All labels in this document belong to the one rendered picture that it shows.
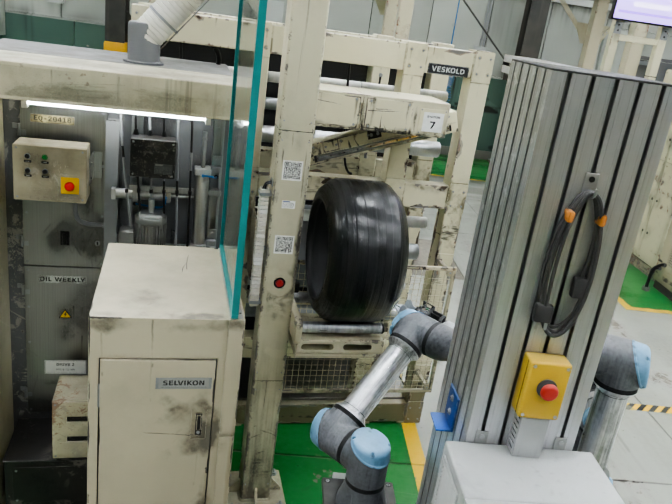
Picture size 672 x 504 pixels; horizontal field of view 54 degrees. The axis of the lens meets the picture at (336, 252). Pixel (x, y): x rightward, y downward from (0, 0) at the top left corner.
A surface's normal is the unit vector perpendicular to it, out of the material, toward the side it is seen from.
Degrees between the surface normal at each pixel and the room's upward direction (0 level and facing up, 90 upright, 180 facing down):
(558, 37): 90
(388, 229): 54
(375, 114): 90
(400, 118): 90
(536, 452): 90
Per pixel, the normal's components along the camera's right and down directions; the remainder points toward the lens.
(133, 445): 0.22, 0.36
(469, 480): 0.13, -0.93
